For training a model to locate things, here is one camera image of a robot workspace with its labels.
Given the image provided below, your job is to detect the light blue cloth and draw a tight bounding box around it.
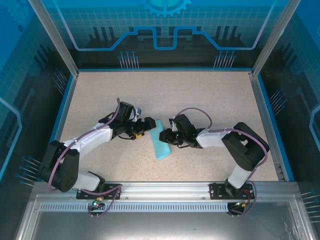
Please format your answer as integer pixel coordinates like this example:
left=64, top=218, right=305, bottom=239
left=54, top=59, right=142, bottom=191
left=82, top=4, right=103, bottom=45
left=149, top=119, right=172, bottom=160

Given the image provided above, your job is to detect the yellow power connector green light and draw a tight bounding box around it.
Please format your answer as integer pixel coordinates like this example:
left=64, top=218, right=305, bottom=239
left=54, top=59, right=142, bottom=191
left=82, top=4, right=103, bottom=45
left=91, top=196, right=105, bottom=208
left=233, top=199, right=251, bottom=208

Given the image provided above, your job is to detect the grey metal tray panel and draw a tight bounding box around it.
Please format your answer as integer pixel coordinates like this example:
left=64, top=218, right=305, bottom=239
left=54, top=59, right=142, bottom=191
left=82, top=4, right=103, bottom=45
left=14, top=194, right=313, bottom=240

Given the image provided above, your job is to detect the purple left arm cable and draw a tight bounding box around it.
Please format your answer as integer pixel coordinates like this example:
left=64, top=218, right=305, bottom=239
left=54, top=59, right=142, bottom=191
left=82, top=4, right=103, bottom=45
left=47, top=97, right=123, bottom=218

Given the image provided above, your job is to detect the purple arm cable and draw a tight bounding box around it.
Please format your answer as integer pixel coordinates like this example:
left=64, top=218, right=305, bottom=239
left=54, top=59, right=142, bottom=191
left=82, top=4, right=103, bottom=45
left=173, top=107, right=270, bottom=218
left=47, top=97, right=123, bottom=218

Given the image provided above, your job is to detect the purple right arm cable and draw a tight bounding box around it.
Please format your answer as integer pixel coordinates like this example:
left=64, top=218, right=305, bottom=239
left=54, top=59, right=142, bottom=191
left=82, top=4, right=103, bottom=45
left=173, top=107, right=270, bottom=218

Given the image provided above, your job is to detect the long aluminium mounting rail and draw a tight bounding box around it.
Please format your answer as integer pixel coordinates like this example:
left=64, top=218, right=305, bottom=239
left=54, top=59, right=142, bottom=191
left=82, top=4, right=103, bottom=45
left=33, top=181, right=298, bottom=201

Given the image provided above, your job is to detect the thin aluminium table-edge rail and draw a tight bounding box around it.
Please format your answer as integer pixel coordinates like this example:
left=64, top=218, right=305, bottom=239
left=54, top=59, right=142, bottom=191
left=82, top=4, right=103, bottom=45
left=76, top=67, right=255, bottom=75

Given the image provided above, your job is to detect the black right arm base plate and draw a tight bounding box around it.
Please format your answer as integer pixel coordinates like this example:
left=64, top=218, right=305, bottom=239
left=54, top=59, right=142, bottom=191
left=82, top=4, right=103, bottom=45
left=209, top=182, right=253, bottom=201

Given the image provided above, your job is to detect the aluminium side rail blue edge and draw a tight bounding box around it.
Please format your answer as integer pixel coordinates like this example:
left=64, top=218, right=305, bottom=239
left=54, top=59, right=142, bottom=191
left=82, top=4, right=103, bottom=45
left=248, top=71, right=296, bottom=183
left=37, top=72, right=80, bottom=183

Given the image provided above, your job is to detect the slotted metal cable duct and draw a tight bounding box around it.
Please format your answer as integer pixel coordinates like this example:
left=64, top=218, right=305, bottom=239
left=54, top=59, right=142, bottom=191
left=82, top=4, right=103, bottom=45
left=38, top=202, right=251, bottom=213

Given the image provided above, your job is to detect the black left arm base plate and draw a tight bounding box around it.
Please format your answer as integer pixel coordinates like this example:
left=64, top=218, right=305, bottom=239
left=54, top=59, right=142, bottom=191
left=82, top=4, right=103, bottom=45
left=76, top=183, right=123, bottom=201

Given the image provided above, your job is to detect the aluminium frame post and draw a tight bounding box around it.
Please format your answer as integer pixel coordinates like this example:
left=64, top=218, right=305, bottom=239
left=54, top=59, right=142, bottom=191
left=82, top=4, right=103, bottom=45
left=251, top=0, right=302, bottom=77
left=27, top=0, right=80, bottom=77

